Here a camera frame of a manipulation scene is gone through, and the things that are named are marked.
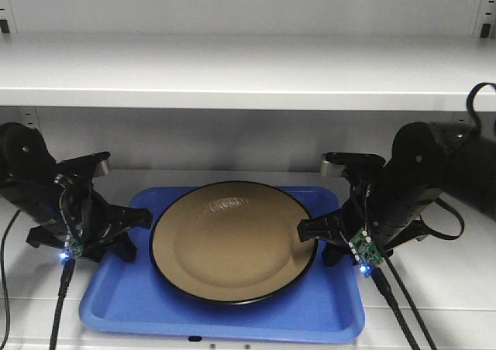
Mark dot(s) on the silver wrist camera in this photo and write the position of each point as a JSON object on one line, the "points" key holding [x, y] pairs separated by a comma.
{"points": [[89, 167], [339, 164]]}

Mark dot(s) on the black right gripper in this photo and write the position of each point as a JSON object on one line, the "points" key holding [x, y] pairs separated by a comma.
{"points": [[385, 203]]}

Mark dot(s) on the green right circuit board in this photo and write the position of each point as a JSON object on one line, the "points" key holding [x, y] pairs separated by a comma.
{"points": [[365, 252]]}

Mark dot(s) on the green left circuit board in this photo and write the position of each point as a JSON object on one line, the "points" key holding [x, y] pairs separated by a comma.
{"points": [[73, 245]]}

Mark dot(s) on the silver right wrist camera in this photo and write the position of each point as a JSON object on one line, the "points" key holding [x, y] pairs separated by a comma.
{"points": [[339, 164]]}

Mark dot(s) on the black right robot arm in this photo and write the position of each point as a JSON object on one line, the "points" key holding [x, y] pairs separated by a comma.
{"points": [[460, 160]]}

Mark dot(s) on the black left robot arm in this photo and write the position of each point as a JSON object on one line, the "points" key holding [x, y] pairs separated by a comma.
{"points": [[28, 172]]}

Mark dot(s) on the blue plastic tray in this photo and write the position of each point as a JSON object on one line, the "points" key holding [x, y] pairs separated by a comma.
{"points": [[322, 306]]}

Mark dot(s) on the green circuit board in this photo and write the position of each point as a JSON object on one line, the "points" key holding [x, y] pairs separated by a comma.
{"points": [[365, 252], [73, 245]]}

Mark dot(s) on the white cabinet upper shelf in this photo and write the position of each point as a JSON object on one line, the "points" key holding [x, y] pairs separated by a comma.
{"points": [[239, 72]]}

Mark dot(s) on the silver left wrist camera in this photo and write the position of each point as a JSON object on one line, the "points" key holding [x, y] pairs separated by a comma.
{"points": [[89, 167]]}

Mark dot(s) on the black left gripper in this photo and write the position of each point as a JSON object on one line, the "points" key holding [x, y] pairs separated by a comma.
{"points": [[77, 203]]}

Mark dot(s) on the beige plate with black rim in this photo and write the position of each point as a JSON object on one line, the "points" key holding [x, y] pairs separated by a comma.
{"points": [[232, 242]]}

